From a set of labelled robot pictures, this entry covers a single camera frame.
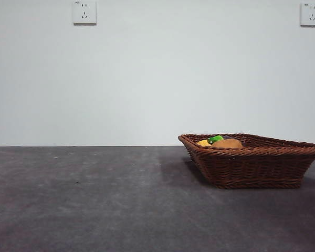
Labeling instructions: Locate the purple eggplant with green stem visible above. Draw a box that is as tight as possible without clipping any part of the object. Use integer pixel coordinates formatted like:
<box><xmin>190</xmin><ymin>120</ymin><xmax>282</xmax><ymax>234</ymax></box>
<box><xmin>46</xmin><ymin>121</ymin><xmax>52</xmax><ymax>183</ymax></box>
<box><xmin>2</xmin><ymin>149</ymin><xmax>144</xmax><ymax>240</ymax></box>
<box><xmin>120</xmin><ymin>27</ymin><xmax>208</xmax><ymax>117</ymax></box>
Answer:
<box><xmin>207</xmin><ymin>134</ymin><xmax>236</xmax><ymax>144</ymax></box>

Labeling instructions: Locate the brown potato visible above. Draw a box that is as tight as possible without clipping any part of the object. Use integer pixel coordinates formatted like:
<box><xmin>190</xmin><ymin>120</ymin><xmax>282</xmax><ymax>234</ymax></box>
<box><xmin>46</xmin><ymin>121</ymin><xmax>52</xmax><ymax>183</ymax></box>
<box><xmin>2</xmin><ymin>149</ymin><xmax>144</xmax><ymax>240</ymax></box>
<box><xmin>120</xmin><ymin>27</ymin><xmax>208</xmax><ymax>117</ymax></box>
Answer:
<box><xmin>211</xmin><ymin>139</ymin><xmax>244</xmax><ymax>149</ymax></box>

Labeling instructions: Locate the brown wicker basket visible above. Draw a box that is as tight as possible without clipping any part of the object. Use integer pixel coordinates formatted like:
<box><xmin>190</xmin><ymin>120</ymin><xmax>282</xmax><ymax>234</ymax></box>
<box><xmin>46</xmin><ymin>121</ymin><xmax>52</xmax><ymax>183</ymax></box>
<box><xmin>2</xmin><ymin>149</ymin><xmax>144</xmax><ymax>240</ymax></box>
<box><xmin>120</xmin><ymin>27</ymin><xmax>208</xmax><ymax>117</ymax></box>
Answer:
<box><xmin>177</xmin><ymin>133</ymin><xmax>315</xmax><ymax>189</ymax></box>

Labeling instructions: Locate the white wall socket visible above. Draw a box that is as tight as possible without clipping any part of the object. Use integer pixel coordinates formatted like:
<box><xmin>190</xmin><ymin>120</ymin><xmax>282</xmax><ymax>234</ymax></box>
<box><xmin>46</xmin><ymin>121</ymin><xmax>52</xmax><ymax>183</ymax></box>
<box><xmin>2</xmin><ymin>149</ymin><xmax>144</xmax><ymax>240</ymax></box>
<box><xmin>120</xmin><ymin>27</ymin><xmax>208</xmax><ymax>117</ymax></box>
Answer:
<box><xmin>73</xmin><ymin>1</ymin><xmax>97</xmax><ymax>26</ymax></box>
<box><xmin>300</xmin><ymin>3</ymin><xmax>315</xmax><ymax>27</ymax></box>

